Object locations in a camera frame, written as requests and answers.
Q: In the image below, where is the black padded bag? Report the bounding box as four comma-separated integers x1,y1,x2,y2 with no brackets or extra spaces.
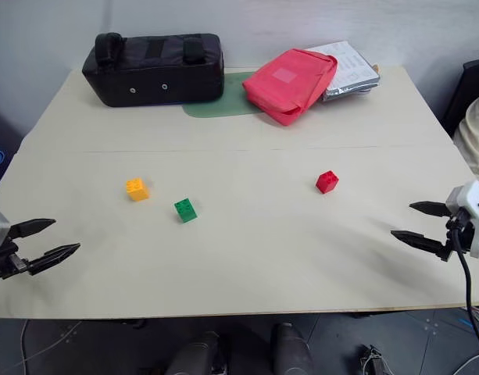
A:
81,32,226,109

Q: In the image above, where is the red fabric bag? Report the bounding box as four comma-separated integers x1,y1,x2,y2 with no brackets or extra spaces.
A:
241,48,339,127

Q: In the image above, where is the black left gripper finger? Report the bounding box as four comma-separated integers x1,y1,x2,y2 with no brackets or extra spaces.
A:
8,218,57,240
26,242,81,277

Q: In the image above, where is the thin white cable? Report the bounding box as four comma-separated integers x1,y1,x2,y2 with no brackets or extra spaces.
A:
19,319,41,375

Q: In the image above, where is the dark rounded shape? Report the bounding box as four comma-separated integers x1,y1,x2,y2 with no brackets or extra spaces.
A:
160,330,228,375

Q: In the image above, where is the orange toy brick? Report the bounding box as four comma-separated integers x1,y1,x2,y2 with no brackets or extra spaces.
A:
125,177,150,203

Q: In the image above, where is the black chair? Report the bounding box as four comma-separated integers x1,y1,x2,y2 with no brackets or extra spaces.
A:
441,58,479,138

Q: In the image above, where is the silver printed pouch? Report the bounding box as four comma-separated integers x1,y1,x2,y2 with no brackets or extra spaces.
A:
304,40,382,103

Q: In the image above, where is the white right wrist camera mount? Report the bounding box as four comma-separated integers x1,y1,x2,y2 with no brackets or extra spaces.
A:
445,179,479,259

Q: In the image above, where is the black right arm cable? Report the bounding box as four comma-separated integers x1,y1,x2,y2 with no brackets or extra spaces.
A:
445,212,479,363

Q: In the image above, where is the red toy brick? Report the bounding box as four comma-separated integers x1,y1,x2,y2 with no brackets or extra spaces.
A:
315,170,340,194

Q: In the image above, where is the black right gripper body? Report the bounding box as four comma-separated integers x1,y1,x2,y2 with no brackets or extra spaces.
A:
445,209,479,259

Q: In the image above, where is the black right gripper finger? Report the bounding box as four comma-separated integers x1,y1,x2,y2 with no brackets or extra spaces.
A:
390,230,450,262
409,201,452,218

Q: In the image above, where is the green mat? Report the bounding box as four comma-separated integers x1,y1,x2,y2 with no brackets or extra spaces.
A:
182,70,263,120

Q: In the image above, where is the cream cloth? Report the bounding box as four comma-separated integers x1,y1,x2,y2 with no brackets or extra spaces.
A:
452,88,479,181

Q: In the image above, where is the green toy brick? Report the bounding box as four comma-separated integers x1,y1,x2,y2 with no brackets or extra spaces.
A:
173,198,198,225

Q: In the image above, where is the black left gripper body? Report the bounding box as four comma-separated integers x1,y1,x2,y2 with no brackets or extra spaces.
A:
0,240,31,280

